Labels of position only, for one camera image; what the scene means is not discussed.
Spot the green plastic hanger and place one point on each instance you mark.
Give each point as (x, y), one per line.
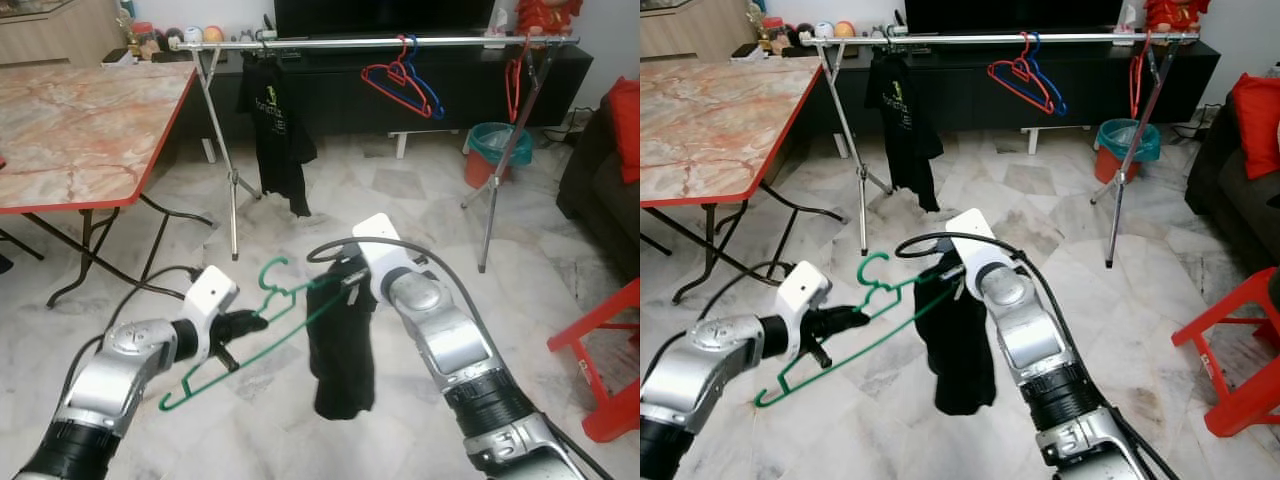
(868, 262)
(268, 268)

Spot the black jacket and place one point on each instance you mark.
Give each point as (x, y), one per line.
(340, 350)
(955, 350)

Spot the blue plastic hanger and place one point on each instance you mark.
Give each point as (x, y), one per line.
(437, 105)
(1061, 102)

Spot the red plastic hanger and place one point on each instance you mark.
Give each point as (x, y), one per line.
(368, 75)
(510, 90)
(1134, 85)
(995, 70)

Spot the black hanging garment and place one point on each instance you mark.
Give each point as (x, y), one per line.
(278, 135)
(905, 130)

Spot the red bin teal liner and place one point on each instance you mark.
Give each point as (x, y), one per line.
(480, 165)
(1108, 160)

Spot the black TV console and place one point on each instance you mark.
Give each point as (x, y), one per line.
(340, 100)
(970, 100)

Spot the marble top folding table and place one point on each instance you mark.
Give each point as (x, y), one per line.
(80, 130)
(710, 125)

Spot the red plastic stool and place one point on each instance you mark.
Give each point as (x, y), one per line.
(600, 320)
(1230, 305)

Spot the silver clothes rack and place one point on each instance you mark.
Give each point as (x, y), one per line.
(320, 43)
(950, 38)

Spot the dark grey sofa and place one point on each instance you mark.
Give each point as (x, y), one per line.
(1235, 210)
(600, 210)

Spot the black television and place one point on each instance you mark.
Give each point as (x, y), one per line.
(385, 15)
(1015, 13)

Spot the orange round plush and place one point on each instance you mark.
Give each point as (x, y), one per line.
(845, 29)
(213, 34)

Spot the white round plush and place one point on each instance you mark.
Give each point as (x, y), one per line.
(193, 35)
(823, 30)

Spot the red cushion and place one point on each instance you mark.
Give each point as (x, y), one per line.
(1260, 125)
(627, 130)

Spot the red lidded jar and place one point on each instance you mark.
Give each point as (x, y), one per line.
(143, 40)
(774, 35)

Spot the wooden cabinet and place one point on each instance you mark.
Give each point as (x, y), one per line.
(55, 35)
(690, 30)

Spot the red gold figurine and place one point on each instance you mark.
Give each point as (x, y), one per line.
(548, 15)
(1175, 12)

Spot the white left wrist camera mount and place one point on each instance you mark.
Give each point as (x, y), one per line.
(210, 292)
(805, 290)

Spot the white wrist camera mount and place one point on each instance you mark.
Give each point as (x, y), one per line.
(210, 292)
(970, 235)
(378, 240)
(805, 290)

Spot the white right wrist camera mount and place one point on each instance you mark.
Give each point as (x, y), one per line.
(378, 240)
(970, 235)

